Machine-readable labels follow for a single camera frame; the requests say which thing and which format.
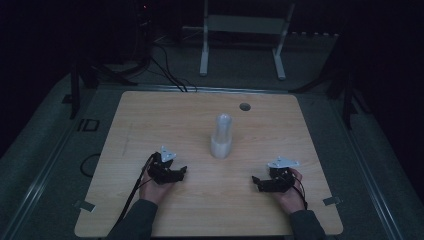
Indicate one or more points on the grey tape piece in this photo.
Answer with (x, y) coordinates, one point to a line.
(85, 206)
(331, 201)

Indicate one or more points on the black tripod stand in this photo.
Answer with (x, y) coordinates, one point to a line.
(347, 106)
(75, 90)

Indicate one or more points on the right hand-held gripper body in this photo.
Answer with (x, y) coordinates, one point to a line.
(280, 181)

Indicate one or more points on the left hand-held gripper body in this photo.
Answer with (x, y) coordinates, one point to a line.
(161, 175)

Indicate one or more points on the person's right hand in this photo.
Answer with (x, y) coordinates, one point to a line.
(290, 201)

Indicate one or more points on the person's left hand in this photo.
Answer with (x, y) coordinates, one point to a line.
(151, 191)

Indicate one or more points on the dark equipment with red light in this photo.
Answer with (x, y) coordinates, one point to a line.
(144, 30)

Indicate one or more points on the stack of clear plastic cups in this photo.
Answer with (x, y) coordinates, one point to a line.
(221, 146)

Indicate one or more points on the white metal stand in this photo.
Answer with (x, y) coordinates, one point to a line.
(246, 24)

